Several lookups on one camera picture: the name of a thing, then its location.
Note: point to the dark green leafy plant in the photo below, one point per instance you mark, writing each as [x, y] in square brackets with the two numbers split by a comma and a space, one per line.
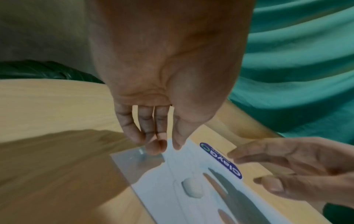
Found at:
[33, 70]

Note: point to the person's right hand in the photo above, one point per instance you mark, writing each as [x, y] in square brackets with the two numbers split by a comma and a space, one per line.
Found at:
[318, 170]

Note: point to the white eraser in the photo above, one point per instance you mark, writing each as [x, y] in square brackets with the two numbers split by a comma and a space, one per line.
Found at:
[193, 187]

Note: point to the person's left hand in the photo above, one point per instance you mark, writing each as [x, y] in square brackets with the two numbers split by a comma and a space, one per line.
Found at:
[171, 65]

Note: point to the green draped fabric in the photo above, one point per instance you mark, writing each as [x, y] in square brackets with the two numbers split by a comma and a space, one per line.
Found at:
[290, 54]

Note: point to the white paper sheet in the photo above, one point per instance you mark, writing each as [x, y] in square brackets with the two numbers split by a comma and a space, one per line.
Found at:
[166, 196]

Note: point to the round wooden table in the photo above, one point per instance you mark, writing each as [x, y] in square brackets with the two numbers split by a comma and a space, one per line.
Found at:
[55, 105]

